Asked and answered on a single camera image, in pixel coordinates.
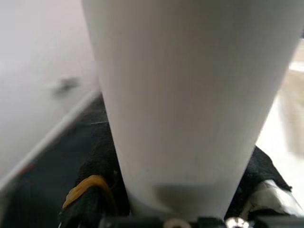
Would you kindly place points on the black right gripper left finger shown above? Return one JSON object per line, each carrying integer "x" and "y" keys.
{"x": 99, "y": 166}

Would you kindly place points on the white plastic table leg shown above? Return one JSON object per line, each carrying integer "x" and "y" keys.
{"x": 190, "y": 95}

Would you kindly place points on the yellow rubber band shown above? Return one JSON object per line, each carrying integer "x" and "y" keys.
{"x": 78, "y": 190}

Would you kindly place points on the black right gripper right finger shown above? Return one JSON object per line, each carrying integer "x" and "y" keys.
{"x": 261, "y": 166}

